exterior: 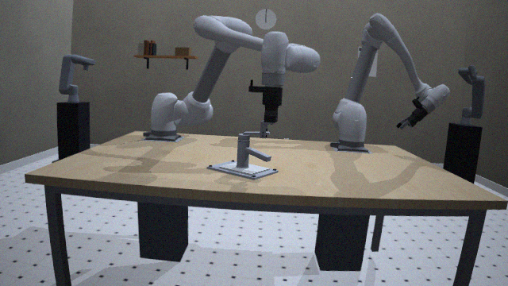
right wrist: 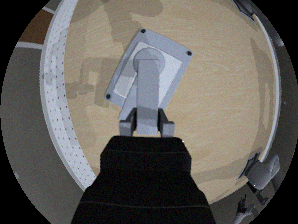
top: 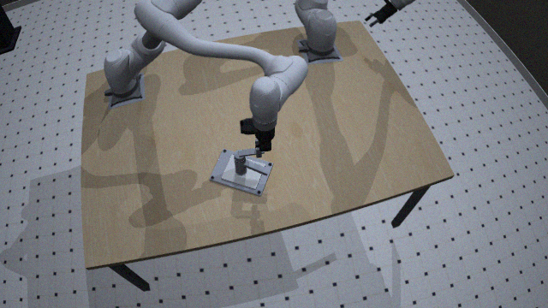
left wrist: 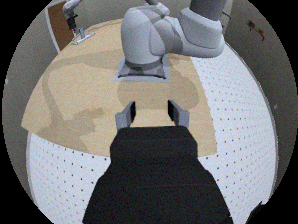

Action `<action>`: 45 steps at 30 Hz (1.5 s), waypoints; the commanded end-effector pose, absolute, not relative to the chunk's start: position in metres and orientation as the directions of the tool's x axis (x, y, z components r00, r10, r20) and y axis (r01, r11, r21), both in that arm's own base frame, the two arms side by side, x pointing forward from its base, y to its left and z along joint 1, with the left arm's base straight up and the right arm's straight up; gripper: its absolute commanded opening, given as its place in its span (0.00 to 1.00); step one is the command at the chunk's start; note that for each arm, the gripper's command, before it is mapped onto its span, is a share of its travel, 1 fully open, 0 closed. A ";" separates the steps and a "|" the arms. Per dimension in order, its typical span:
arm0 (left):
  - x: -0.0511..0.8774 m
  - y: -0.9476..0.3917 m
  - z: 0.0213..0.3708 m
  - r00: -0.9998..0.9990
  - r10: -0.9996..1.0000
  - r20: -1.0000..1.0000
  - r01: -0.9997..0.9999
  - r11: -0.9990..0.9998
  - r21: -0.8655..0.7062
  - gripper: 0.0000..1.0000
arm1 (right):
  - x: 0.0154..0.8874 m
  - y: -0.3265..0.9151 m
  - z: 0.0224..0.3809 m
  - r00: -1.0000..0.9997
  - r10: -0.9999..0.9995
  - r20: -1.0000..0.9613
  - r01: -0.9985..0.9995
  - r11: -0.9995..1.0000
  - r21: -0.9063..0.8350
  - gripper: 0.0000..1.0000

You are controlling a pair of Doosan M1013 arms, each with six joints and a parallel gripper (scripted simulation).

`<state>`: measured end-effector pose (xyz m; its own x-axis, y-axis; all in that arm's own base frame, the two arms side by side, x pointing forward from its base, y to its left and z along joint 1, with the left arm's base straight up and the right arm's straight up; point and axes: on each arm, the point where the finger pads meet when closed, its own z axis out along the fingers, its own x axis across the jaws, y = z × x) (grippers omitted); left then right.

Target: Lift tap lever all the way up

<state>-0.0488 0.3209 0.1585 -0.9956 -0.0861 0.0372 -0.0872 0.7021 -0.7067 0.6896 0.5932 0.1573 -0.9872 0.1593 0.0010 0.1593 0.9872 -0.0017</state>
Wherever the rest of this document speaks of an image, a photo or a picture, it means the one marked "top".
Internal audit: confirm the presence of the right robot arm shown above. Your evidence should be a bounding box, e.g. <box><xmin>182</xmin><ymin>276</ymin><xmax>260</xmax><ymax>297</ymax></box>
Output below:
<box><xmin>104</xmin><ymin>0</ymin><xmax>308</xmax><ymax>122</ymax></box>

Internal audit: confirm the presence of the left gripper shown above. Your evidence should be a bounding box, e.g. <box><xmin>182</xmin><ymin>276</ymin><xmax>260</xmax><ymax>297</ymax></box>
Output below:
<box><xmin>365</xmin><ymin>0</ymin><xmax>406</xmax><ymax>27</ymax></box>

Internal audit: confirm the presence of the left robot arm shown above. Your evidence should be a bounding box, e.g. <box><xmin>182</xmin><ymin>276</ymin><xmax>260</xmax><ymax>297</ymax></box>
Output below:
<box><xmin>295</xmin><ymin>0</ymin><xmax>339</xmax><ymax>62</ymax></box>

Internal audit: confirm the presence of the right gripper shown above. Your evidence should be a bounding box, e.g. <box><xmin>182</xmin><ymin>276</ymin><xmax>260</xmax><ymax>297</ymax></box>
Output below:
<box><xmin>240</xmin><ymin>117</ymin><xmax>277</xmax><ymax>158</ymax></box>

